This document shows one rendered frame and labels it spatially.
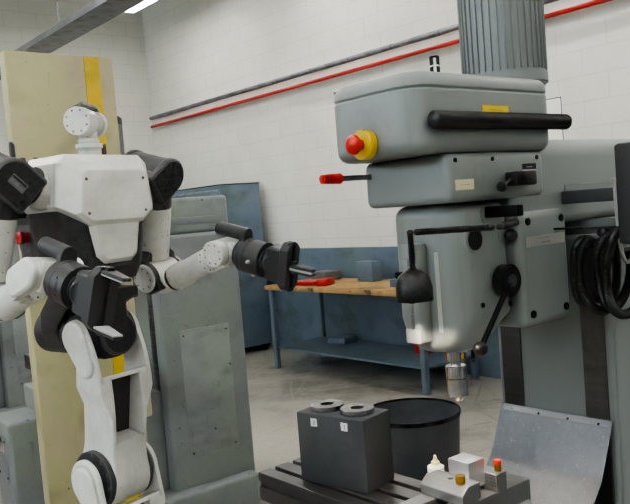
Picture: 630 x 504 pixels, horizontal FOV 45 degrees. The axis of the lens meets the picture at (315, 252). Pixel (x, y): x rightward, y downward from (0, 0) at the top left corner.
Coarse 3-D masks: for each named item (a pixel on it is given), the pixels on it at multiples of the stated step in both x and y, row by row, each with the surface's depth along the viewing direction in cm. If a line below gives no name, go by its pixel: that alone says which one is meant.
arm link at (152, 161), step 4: (136, 152) 204; (140, 152) 205; (140, 156) 202; (144, 156) 202; (148, 156) 202; (152, 156) 202; (156, 156) 202; (144, 160) 201; (148, 160) 200; (152, 160) 200; (156, 160) 199; (160, 160) 199; (148, 164) 199; (152, 164) 199; (156, 164) 198; (148, 168) 199; (152, 168) 198; (168, 200) 204; (156, 204) 201; (168, 204) 204; (156, 208) 202; (160, 208) 202; (164, 208) 203; (168, 208) 204
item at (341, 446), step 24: (312, 408) 203; (336, 408) 202; (360, 408) 200; (312, 432) 201; (336, 432) 196; (360, 432) 191; (384, 432) 198; (312, 456) 202; (336, 456) 197; (360, 456) 192; (384, 456) 197; (312, 480) 203; (336, 480) 198; (360, 480) 193; (384, 480) 197
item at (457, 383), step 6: (450, 372) 169; (456, 372) 168; (462, 372) 169; (450, 378) 169; (456, 378) 168; (462, 378) 169; (450, 384) 169; (456, 384) 168; (462, 384) 169; (450, 390) 169; (456, 390) 169; (462, 390) 169; (450, 396) 170; (456, 396) 169; (462, 396) 169
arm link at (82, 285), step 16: (64, 272) 145; (80, 272) 143; (96, 272) 140; (64, 288) 144; (80, 288) 142; (96, 288) 140; (112, 288) 142; (64, 304) 145; (80, 304) 142; (96, 304) 141; (112, 304) 143; (96, 320) 141; (112, 320) 144
